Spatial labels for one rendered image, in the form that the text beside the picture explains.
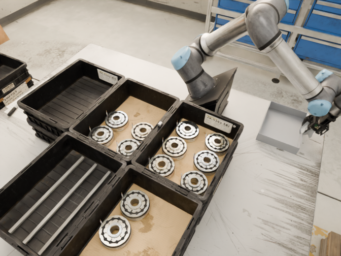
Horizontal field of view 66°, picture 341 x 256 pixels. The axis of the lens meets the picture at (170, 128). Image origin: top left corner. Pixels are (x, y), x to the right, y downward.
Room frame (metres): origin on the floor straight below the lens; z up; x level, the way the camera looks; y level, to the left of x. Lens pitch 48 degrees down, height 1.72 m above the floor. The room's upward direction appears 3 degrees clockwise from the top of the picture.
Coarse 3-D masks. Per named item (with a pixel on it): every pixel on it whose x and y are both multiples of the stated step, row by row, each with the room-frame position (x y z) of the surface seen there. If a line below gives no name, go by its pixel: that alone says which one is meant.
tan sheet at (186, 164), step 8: (184, 120) 0.84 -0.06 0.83; (200, 128) 0.80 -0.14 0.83; (200, 136) 0.75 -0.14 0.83; (192, 144) 0.70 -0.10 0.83; (200, 144) 0.70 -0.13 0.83; (160, 152) 0.65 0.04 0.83; (192, 152) 0.66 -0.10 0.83; (184, 160) 0.62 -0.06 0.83; (192, 160) 0.62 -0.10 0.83; (176, 168) 0.58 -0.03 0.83; (184, 168) 0.58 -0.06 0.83; (192, 168) 0.58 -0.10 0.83; (176, 176) 0.54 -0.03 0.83; (208, 176) 0.55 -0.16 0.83; (208, 184) 0.51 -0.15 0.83
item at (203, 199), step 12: (204, 108) 0.82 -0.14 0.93; (228, 120) 0.76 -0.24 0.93; (156, 132) 0.68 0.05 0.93; (240, 132) 0.70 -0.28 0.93; (144, 144) 0.61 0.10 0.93; (228, 156) 0.57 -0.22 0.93; (144, 168) 0.51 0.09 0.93; (168, 180) 0.46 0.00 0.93; (216, 180) 0.47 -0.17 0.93; (192, 192) 0.42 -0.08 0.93
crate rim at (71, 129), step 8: (128, 80) 1.00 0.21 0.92; (136, 80) 0.99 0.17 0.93; (152, 88) 0.94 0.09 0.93; (168, 96) 0.89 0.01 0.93; (96, 104) 0.82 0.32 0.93; (176, 104) 0.84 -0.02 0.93; (88, 112) 0.77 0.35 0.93; (168, 112) 0.79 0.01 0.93; (80, 120) 0.72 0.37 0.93; (160, 120) 0.74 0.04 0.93; (72, 128) 0.68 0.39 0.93; (80, 136) 0.64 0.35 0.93; (96, 144) 0.60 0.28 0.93; (112, 152) 0.57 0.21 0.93; (136, 152) 0.57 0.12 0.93; (128, 160) 0.54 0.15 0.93
